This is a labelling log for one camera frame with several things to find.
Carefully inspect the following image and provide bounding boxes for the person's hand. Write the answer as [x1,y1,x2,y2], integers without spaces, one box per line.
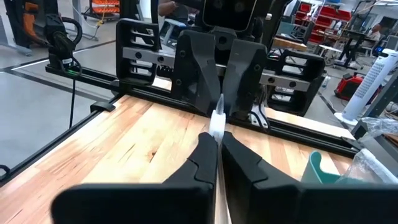
[157,0,187,18]

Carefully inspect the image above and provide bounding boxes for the teal plastic basket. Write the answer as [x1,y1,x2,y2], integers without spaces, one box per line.
[300,151,343,185]

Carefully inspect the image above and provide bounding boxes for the white tower fan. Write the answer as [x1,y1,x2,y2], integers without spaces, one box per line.
[334,48,398,127]

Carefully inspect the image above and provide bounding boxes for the orange storage rack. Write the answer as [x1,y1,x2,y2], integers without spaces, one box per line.
[82,0,121,21]

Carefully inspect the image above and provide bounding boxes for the wooden topped table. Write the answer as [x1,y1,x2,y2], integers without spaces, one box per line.
[272,36,308,53]

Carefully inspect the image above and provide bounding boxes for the crumpled clear plastic wrap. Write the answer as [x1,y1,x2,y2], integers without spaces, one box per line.
[360,116,398,139]

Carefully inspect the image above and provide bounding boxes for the clear zip bag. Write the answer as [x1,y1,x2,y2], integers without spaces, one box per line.
[207,92,233,224]

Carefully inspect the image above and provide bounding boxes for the red floor machine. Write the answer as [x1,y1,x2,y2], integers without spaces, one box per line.
[334,73,383,101]

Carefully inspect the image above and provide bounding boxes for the black hanging cable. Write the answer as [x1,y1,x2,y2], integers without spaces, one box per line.
[68,77,77,128]

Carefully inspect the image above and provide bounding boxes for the black device with green light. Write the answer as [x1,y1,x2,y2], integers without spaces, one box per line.
[45,14,83,78]

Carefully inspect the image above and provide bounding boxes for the red bin shelving rack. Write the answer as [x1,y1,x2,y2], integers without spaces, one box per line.
[294,1,352,44]

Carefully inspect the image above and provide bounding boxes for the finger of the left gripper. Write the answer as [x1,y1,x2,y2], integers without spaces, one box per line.
[170,29,222,116]
[222,39,269,121]

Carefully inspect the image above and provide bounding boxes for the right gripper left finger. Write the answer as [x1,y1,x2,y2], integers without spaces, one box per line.
[51,132,218,224]

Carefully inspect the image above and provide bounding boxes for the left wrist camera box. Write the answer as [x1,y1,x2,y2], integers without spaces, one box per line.
[201,0,259,32]

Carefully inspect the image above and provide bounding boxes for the black metal table frame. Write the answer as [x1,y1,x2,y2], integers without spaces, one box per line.
[0,63,363,187]

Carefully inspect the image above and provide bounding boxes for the person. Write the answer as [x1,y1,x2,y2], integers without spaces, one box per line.
[362,23,386,47]

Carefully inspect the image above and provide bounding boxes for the orange black machine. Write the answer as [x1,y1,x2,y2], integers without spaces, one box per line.
[4,0,60,47]

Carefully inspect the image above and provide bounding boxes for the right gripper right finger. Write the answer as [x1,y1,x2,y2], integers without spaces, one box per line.
[221,131,398,224]

